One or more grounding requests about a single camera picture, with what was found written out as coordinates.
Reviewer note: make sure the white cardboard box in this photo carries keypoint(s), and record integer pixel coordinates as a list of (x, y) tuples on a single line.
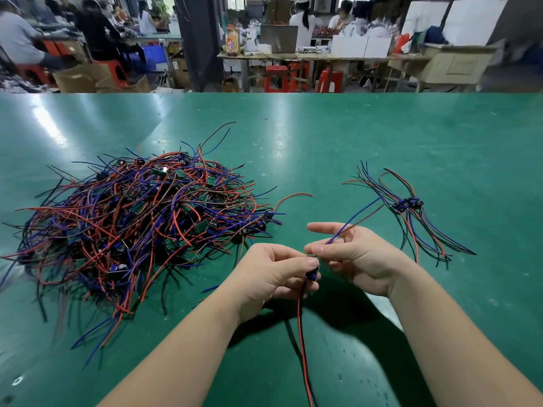
[(360, 46)]

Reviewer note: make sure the flat cardboard box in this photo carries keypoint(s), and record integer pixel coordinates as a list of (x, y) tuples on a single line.
[(127, 86)]

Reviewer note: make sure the person's left thumb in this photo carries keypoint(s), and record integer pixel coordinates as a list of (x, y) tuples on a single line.
[(297, 267)]

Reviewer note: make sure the beige cabinet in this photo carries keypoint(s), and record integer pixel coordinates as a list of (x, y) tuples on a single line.
[(456, 65)]

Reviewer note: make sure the blue plastic crate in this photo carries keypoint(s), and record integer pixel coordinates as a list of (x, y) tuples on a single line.
[(148, 55)]

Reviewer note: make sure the open cardboard box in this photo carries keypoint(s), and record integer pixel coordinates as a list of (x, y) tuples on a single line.
[(80, 78)]

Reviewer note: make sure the red plastic stool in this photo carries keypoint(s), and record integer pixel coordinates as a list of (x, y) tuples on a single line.
[(331, 81), (114, 71), (299, 74), (36, 74), (276, 78)]

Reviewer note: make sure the large white foam board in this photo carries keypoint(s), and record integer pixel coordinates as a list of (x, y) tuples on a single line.
[(475, 23)]

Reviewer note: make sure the person's right forearm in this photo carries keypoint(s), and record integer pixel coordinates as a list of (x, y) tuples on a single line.
[(458, 343)]

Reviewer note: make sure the person's right thumb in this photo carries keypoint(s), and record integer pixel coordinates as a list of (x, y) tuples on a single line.
[(328, 249)]

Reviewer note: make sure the stacked brown cartons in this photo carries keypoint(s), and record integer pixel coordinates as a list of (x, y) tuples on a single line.
[(278, 11)]

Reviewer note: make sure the dark pillar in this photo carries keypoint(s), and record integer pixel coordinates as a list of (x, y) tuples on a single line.
[(200, 42)]

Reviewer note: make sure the person's right hand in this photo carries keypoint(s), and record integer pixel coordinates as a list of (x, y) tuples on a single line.
[(365, 262)]

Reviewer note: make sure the grey monitor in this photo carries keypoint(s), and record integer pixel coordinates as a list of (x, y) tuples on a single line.
[(278, 39)]

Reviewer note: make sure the orange drink bottle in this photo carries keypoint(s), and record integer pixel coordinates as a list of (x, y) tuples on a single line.
[(232, 42)]

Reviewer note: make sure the wooden workbench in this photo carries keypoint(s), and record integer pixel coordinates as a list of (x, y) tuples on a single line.
[(322, 57)]

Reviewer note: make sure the person's left hand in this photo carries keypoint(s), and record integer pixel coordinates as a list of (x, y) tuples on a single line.
[(263, 279)]

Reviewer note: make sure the red bag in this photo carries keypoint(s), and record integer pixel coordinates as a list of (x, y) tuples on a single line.
[(401, 43)]

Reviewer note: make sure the person's left forearm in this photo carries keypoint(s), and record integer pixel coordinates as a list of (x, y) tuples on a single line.
[(178, 364)]

